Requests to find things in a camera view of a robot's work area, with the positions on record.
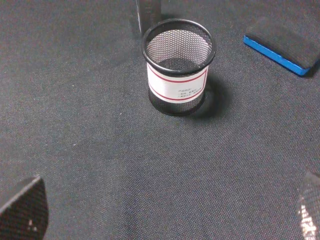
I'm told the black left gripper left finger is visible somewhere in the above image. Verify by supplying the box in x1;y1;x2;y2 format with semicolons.
0;176;49;240

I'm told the black mesh pen cup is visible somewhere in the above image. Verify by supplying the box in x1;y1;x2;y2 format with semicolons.
141;18;217;116

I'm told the black pump bottle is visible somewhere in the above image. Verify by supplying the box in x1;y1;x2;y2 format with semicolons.
136;0;162;36

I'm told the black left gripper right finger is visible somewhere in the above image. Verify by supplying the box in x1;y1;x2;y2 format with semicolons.
297;172;320;240

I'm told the blue felt board eraser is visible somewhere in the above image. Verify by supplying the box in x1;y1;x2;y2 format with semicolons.
243;17;320;76

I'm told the black table cloth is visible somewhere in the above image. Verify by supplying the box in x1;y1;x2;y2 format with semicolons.
0;0;320;240

